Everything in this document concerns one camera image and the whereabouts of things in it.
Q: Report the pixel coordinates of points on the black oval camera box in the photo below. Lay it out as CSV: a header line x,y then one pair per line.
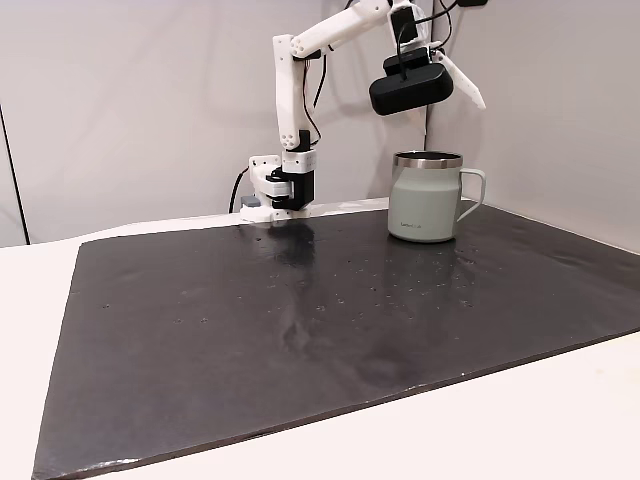
x,y
410,92

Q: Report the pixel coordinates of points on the grey-green steel mug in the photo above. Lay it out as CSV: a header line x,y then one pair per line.
x,y
420,200

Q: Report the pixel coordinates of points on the black mat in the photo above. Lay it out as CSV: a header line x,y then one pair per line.
x,y
250,325

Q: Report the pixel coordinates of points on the small black camera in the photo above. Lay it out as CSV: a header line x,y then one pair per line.
x,y
472,2

